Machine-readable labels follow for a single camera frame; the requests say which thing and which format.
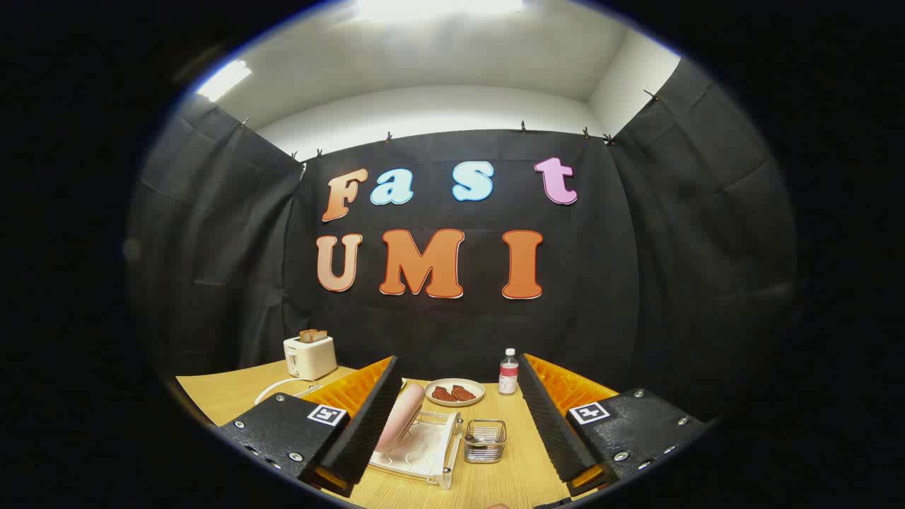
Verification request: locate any white round plate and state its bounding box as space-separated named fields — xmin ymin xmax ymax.
xmin=425 ymin=378 xmax=486 ymax=407

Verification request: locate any pink plate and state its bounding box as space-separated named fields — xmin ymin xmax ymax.
xmin=375 ymin=383 xmax=426 ymax=454

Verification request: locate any black backdrop cloth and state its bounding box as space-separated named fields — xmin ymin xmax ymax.
xmin=127 ymin=57 xmax=800 ymax=425

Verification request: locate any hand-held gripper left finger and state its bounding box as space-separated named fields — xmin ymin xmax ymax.
xmin=216 ymin=356 xmax=404 ymax=498

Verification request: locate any white wire dish rack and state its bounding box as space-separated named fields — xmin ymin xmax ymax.
xmin=255 ymin=378 xmax=465 ymax=491

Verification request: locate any clear bottle with red label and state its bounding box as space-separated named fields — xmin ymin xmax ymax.
xmin=498 ymin=348 xmax=520 ymax=395

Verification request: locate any metal wire basket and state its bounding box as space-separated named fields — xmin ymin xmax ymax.
xmin=464 ymin=419 xmax=508 ymax=464

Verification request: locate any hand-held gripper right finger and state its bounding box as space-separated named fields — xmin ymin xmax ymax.
xmin=518 ymin=353 xmax=711 ymax=490

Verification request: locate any ceiling light panel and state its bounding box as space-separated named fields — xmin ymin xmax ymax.
xmin=354 ymin=0 xmax=527 ymax=22
xmin=197 ymin=60 xmax=252 ymax=102

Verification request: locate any white toaster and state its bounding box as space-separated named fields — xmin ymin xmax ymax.
xmin=284 ymin=335 xmax=338 ymax=381

